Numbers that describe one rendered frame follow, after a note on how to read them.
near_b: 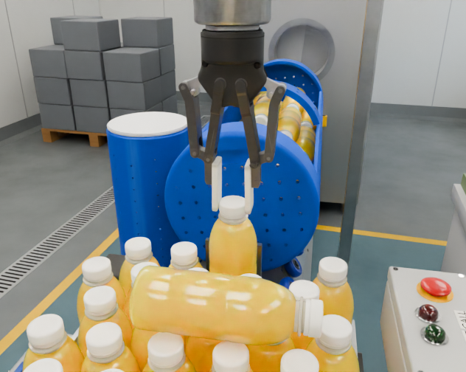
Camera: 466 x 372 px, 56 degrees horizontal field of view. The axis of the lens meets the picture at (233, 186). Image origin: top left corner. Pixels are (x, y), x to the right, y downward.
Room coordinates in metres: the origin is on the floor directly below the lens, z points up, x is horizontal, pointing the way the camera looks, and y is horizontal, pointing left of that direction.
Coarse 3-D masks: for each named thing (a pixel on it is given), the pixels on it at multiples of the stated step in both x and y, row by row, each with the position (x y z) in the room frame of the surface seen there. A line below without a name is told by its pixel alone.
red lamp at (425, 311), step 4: (424, 304) 0.42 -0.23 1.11; (428, 304) 0.42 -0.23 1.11; (420, 308) 0.42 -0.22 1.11; (424, 308) 0.41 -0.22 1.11; (428, 308) 0.41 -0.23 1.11; (432, 308) 0.41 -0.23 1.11; (420, 312) 0.41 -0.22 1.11; (424, 312) 0.41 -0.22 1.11; (428, 312) 0.41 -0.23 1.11; (432, 312) 0.41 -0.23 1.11; (436, 312) 0.41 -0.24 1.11; (424, 316) 0.41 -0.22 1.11; (428, 316) 0.40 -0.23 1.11; (432, 316) 0.40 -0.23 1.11; (436, 316) 0.40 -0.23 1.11
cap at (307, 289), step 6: (294, 282) 0.48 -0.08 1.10; (300, 282) 0.48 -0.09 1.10; (306, 282) 0.48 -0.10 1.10; (312, 282) 0.48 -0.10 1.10; (294, 288) 0.46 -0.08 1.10; (300, 288) 0.46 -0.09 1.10; (306, 288) 0.46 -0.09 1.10; (312, 288) 0.46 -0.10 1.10; (318, 288) 0.46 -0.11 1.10; (294, 294) 0.45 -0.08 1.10; (300, 294) 0.45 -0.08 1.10; (306, 294) 0.45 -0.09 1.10; (312, 294) 0.45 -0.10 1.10; (318, 294) 0.45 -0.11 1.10
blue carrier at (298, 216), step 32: (288, 64) 1.55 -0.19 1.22; (288, 96) 1.10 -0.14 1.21; (320, 96) 1.40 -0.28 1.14; (224, 128) 0.74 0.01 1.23; (320, 128) 1.06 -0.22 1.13; (192, 160) 0.72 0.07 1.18; (224, 160) 0.72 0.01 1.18; (288, 160) 0.69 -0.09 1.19; (320, 160) 0.88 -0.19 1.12; (192, 192) 0.72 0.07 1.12; (224, 192) 0.71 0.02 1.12; (256, 192) 0.70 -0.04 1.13; (288, 192) 0.69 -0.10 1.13; (192, 224) 0.73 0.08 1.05; (256, 224) 0.70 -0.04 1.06; (288, 224) 0.69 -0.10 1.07; (288, 256) 0.69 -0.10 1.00
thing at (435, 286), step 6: (426, 282) 0.46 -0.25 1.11; (432, 282) 0.46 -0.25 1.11; (438, 282) 0.46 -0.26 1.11; (444, 282) 0.46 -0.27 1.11; (426, 288) 0.45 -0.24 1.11; (432, 288) 0.45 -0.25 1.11; (438, 288) 0.45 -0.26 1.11; (444, 288) 0.45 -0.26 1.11; (450, 288) 0.45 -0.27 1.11; (432, 294) 0.45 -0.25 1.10; (438, 294) 0.44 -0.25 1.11; (444, 294) 0.44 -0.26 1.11
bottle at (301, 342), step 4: (296, 332) 0.43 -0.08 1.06; (292, 336) 0.43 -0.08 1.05; (296, 336) 0.43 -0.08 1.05; (300, 336) 0.43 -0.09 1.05; (304, 336) 0.43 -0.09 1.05; (296, 340) 0.43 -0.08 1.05; (300, 340) 0.43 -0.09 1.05; (304, 340) 0.43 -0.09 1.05; (308, 340) 0.43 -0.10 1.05; (296, 344) 0.43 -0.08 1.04; (300, 344) 0.43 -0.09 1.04; (304, 344) 0.43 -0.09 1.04; (296, 348) 0.43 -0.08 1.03; (300, 348) 0.43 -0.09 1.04; (304, 348) 0.43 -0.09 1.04
